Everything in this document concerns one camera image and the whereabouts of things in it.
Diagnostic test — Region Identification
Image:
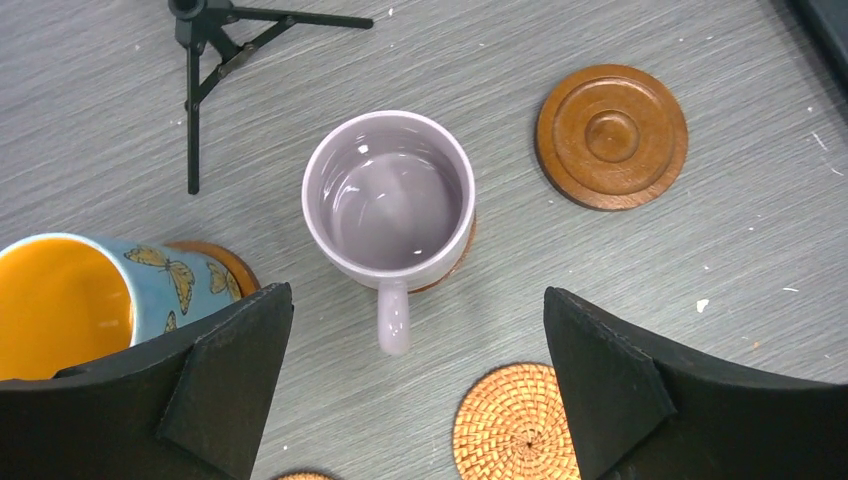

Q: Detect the dark wooden round coaster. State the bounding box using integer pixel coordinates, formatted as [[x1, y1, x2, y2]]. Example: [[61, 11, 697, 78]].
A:
[[407, 218, 478, 295]]

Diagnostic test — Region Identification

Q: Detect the woven rattan round coaster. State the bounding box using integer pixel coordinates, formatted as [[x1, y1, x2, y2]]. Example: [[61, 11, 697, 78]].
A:
[[452, 363, 580, 480]]

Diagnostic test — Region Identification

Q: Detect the silver microphone on tripod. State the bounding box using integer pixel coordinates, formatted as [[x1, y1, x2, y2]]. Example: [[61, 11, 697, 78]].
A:
[[167, 0, 375, 196]]

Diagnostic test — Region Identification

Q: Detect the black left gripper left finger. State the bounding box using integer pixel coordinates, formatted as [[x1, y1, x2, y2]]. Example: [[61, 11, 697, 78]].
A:
[[1, 283, 293, 479]]

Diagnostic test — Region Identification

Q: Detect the brown wooden coaster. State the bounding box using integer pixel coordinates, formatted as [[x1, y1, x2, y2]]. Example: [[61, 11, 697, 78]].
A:
[[535, 64, 688, 211], [166, 241, 261, 300]]

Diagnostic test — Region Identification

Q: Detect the black plastic tray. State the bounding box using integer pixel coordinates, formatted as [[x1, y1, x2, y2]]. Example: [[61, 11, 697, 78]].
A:
[[788, 0, 847, 90]]

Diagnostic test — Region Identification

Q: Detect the smooth orange round coaster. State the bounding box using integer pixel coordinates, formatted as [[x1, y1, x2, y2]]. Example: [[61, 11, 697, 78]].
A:
[[274, 471, 334, 480]]

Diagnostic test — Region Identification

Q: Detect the lilac mug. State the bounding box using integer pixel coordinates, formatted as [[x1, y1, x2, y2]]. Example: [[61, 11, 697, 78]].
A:
[[301, 110, 476, 355]]

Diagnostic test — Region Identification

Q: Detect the blue mug yellow inside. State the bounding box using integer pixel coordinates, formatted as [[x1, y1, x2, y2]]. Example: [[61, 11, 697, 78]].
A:
[[1, 233, 241, 380]]

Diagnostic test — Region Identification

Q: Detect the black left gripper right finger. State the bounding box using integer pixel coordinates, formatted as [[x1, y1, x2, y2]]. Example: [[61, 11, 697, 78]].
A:
[[543, 287, 847, 479]]

